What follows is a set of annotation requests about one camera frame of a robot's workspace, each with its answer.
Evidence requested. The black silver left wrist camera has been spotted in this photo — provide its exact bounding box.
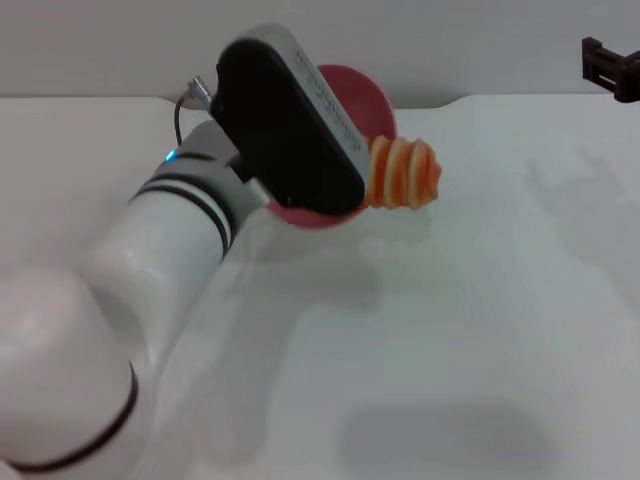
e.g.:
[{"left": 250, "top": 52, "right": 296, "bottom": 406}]
[{"left": 213, "top": 22, "right": 366, "bottom": 217}]

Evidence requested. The pink plastic bowl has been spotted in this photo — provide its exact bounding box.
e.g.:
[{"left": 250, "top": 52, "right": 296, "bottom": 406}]
[{"left": 267, "top": 63, "right": 397, "bottom": 230}]

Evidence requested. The orange ridged bread loaf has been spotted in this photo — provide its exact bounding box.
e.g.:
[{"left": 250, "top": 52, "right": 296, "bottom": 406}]
[{"left": 363, "top": 134, "right": 443, "bottom": 211}]

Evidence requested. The left arm cable with connector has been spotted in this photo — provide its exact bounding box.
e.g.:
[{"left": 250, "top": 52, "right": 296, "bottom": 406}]
[{"left": 173, "top": 75, "right": 217, "bottom": 146}]

